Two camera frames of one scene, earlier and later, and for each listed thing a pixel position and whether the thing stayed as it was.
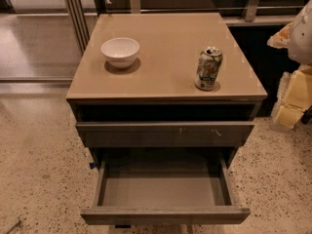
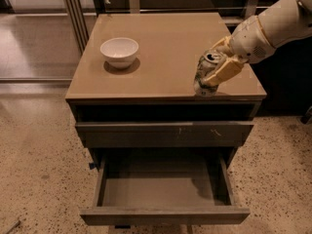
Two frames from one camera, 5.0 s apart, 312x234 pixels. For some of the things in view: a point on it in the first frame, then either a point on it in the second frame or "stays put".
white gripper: [302, 38] -> [250, 40]
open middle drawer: [165, 188] stays put
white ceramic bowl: [120, 52] stays put
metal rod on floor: [13, 227] stays put
